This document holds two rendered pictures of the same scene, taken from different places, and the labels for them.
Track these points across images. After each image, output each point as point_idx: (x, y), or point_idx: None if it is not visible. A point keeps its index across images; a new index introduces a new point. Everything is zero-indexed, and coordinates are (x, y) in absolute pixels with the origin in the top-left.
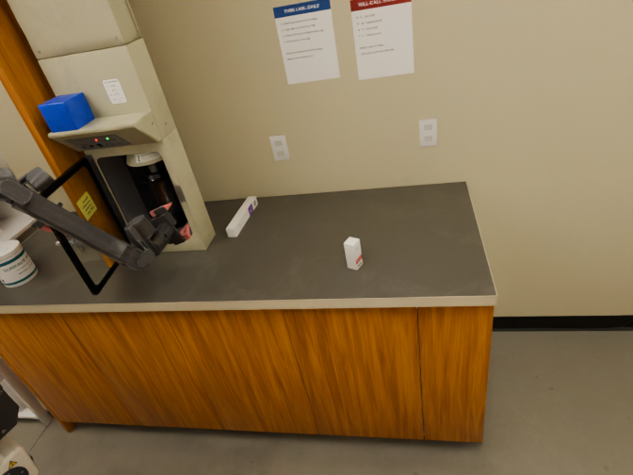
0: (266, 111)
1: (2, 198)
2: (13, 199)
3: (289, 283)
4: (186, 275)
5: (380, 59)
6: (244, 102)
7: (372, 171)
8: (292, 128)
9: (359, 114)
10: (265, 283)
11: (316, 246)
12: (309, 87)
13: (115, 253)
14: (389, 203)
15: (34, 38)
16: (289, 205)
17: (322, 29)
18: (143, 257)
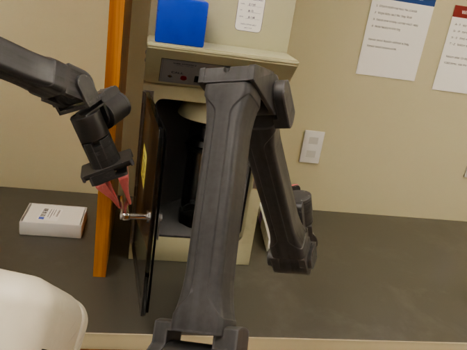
0: (314, 98)
1: (272, 108)
2: (287, 114)
3: (418, 319)
4: (251, 298)
5: (460, 73)
6: (293, 80)
7: (404, 196)
8: (336, 126)
9: (416, 127)
10: (384, 317)
11: (404, 276)
12: (377, 82)
13: (299, 239)
14: (440, 235)
15: None
16: (316, 222)
17: (417, 25)
18: (313, 254)
